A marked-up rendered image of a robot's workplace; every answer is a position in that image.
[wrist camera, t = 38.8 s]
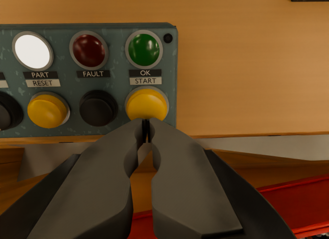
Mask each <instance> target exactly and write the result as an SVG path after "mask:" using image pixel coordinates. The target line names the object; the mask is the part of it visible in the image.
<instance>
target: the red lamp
mask: <svg viewBox="0 0 329 239"><path fill-rule="evenodd" d="M72 51H73V54H74V56H75V58H76V60H77V61H78V62H79V63H81V64H82V65H84V66H86V67H96V66H98V65H100V64H101V63H102V62H103V60H104V57H105V50H104V46H103V44H102V43H101V42H100V41H99V40H98V39H97V38H96V37H94V36H92V35H88V34H85V35H81V36H79V37H77V38H76V39H75V41H74V42H73V45H72Z"/></svg>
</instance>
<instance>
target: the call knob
mask: <svg viewBox="0 0 329 239"><path fill-rule="evenodd" d="M18 119H19V113H18V110H17V108H16V107H15V105H14V104H13V103H12V102H11V101H9V100H8V99H6V98H4V97H2V96H0V131H4V130H7V129H9V128H11V127H12V126H13V125H15V124H16V123H17V121H18Z"/></svg>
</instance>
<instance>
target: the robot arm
mask: <svg viewBox="0 0 329 239"><path fill-rule="evenodd" d="M147 133H148V143H151V145H152V157H153V167H154V168H155V169H156V170H157V173H156V174H155V176H154V177H153V178H152V180H151V196H152V216H153V232H154V235H155V236H156V238H157V239H297V238H296V236H295V235H294V233H293V232H292V230H291V229H290V227H289V226H288V225H287V223H286V222H285V220H284V219H283V218H282V217H281V215H280V214H279V213H278V212H277V210H276V209H275V208H274V207H273V206H272V205H271V204H270V202H269V201H268V200H267V199H266V198H265V197H264V196H263V195H262V194H261V193H260V192H259V191H258V190H257V189H255V188H254V187H253V186H252V185H251V184H250V183H249V182H248V181H246V180H245V179H244V178H243V177H242V176H241V175H240V174H239V173H238V172H236V171H235V170H234V169H233V168H232V167H231V166H230V165H229V164H227V163H226V162H225V161H224V160H223V159H222V158H221V157H220V156H218V155H217V154H216V153H215V152H214V151H213V150H212V149H208V150H205V149H204V148H203V147H202V145H200V144H199V143H198V142H197V141H196V140H194V139H193V138H191V137H190V136H188V135H187V134H185V133H184V132H182V131H180V130H178V129H176V128H174V127H173V126H171V125H169V124H167V123H165V122H163V121H161V120H159V119H158V118H150V119H143V118H136V119H134V120H132V121H130V122H128V123H126V124H124V125H123V126H121V127H119V128H117V129H115V130H113V131H112V132H110V133H108V134H106V135H104V136H103V137H101V138H100V139H98V140H97V141H95V142H94V143H93V144H91V145H90V146H89V147H88V148H86V149H85V150H84V151H83V152H82V153H81V154H72V155H71V156H70V157H69V158H67V159H66V160H65V161H64V162H63V163H62V164H60V165H59V166H58V167H57V168H56V169H54V170H53V171H52V172H51V173H50V174H48V175H47V176H46V177H45V178H43V179H42V180H41V181H40V182H39V183H37V184H36V185H35V186H34V187H32V188H31V189H30V190H29V191H27V192H26V193H25V194H24V195H23V196H21V197H20V198H19V199H18V200H17V201H15V202H14V203H13V204H12V205H11V206H10V207H9V208H8V209H6V210H5V211H4V212H3V213H2V214H1V215H0V239H127V238H128V236H129V234H130V232H131V225H132V218H133V211H134V208H133V199H132V191H131V183H130V176H131V175H132V173H133V172H134V171H135V170H136V169H137V167H138V166H139V162H138V149H139V148H140V147H141V146H142V145H143V143H146V136H147Z"/></svg>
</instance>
